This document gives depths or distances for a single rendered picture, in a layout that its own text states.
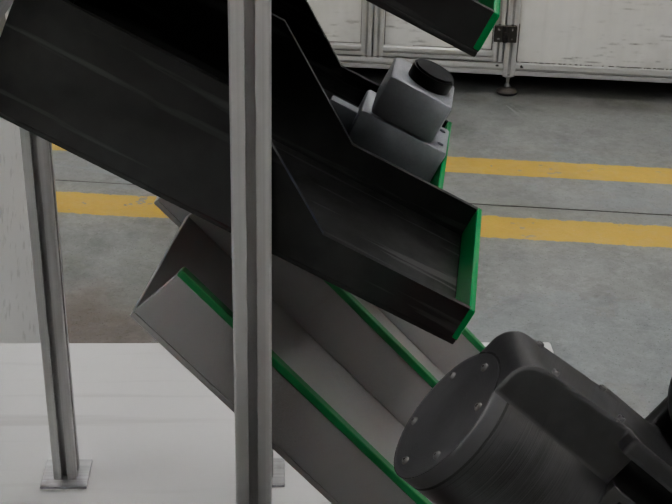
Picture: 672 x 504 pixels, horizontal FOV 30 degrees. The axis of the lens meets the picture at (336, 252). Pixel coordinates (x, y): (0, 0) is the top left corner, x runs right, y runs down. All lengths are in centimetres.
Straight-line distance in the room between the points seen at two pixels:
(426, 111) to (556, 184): 309
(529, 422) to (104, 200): 331
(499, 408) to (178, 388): 81
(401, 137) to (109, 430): 48
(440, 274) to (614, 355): 231
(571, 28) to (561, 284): 150
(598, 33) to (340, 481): 394
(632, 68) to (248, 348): 405
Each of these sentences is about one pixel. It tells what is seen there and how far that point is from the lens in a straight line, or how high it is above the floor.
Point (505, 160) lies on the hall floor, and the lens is 405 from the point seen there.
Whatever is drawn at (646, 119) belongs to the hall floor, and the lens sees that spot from 452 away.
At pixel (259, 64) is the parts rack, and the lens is 59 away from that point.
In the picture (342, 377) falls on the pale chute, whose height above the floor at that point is 108.
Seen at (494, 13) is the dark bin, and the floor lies 137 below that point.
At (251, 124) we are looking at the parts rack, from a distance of 61.
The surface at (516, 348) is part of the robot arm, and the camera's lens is 46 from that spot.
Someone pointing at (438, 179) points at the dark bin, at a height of 121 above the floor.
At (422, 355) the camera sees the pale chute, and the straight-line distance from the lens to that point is 100.
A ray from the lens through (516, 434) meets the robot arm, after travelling 45.
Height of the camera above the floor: 153
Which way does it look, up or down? 27 degrees down
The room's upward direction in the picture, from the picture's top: 1 degrees clockwise
